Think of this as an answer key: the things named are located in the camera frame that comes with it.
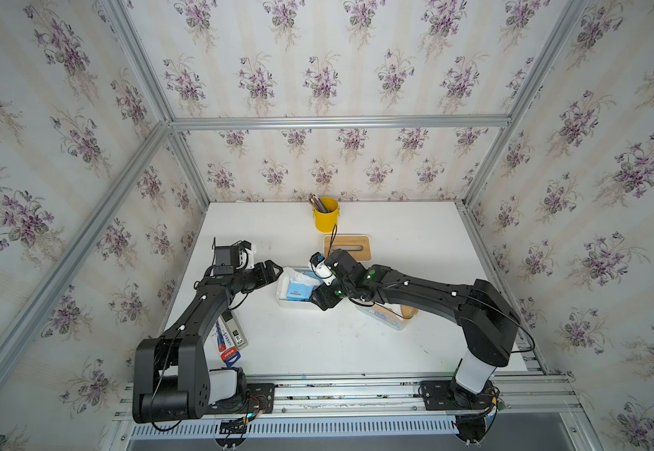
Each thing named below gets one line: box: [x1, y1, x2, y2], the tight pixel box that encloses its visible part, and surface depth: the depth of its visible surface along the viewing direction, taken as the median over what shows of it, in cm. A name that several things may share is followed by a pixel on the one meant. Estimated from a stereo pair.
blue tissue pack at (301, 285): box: [286, 271, 325, 302], surface depth 88 cm
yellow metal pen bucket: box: [311, 196, 342, 234], surface depth 110 cm
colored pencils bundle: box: [308, 192, 330, 214], surface depth 103 cm
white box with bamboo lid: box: [323, 233, 374, 263], surface depth 103 cm
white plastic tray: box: [275, 265, 323, 312], surface depth 90 cm
